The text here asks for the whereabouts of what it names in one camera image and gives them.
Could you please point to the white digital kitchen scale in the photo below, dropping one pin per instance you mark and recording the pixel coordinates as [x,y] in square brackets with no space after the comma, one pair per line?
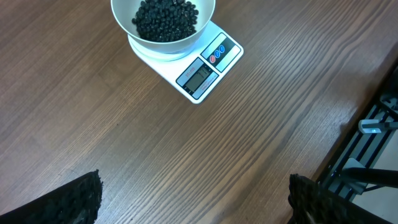
[198,69]

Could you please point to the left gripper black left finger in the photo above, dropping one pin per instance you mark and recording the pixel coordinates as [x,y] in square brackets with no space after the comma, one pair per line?
[75,202]

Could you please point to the white round bowl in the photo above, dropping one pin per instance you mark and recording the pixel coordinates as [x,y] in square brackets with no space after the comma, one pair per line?
[124,11]

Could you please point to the black beans in bowl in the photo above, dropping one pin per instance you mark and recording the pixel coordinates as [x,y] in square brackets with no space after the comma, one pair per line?
[165,20]

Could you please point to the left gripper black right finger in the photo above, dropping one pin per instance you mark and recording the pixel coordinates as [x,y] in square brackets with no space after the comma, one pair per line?
[313,204]

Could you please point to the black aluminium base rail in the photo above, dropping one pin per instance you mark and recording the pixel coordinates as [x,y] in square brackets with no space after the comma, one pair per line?
[363,148]

